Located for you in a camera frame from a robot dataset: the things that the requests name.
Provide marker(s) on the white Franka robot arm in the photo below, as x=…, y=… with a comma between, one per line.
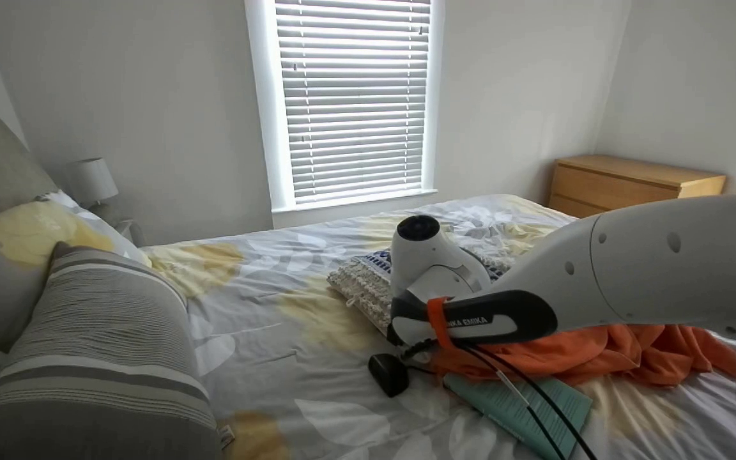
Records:
x=656, y=256

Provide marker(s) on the orange blanket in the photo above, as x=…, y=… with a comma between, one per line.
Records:
x=607, y=348

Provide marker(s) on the grey striped pillow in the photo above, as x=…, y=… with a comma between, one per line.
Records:
x=103, y=340

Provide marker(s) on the white window blinds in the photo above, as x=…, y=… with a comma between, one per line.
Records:
x=351, y=92

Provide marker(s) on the small black round object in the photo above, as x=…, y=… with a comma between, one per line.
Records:
x=387, y=374

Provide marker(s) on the teal book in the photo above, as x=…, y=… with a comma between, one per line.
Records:
x=503, y=405

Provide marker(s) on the light wooden dresser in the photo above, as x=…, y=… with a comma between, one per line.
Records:
x=624, y=183

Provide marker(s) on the white bedside lamp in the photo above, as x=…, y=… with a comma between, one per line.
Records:
x=94, y=179

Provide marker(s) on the white window frame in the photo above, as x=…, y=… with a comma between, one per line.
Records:
x=258, y=102

